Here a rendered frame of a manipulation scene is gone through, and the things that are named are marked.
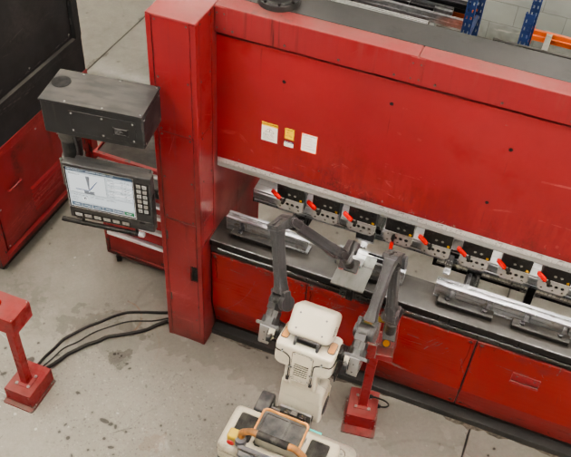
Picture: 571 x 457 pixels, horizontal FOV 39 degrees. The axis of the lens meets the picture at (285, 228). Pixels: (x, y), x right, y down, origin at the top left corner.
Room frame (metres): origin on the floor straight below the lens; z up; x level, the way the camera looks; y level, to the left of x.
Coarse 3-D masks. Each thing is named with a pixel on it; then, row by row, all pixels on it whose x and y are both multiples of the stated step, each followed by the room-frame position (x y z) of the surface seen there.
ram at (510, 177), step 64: (256, 64) 3.20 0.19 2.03; (320, 64) 3.10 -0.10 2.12; (256, 128) 3.19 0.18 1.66; (320, 128) 3.09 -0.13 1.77; (384, 128) 2.99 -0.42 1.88; (448, 128) 2.90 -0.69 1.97; (512, 128) 2.82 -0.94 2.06; (320, 192) 3.08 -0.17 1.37; (384, 192) 2.97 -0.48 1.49; (448, 192) 2.88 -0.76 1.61; (512, 192) 2.79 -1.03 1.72
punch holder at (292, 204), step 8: (280, 184) 3.15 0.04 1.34; (280, 192) 3.15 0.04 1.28; (288, 192) 3.13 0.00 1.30; (296, 192) 3.12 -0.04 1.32; (304, 192) 3.11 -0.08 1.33; (280, 200) 3.14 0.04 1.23; (288, 200) 3.13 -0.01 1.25; (296, 200) 3.12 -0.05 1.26; (304, 200) 3.12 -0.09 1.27; (280, 208) 3.14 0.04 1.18; (288, 208) 3.13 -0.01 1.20; (296, 208) 3.11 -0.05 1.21; (304, 208) 3.14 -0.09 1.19
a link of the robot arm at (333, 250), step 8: (296, 224) 2.64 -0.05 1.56; (304, 224) 2.69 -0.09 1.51; (296, 232) 2.66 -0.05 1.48; (304, 232) 2.67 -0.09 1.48; (312, 232) 2.70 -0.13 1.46; (312, 240) 2.68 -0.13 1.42; (320, 240) 2.70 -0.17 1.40; (328, 240) 2.73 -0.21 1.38; (328, 248) 2.70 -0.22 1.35; (336, 248) 2.72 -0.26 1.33; (336, 256) 2.70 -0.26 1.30
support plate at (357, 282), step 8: (368, 256) 3.00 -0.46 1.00; (368, 264) 2.94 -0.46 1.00; (336, 272) 2.87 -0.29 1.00; (344, 272) 2.87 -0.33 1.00; (360, 272) 2.88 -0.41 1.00; (368, 272) 2.88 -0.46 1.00; (336, 280) 2.81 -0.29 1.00; (344, 280) 2.81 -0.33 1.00; (352, 280) 2.82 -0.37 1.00; (360, 280) 2.82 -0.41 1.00; (352, 288) 2.76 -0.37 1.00; (360, 288) 2.76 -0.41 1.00
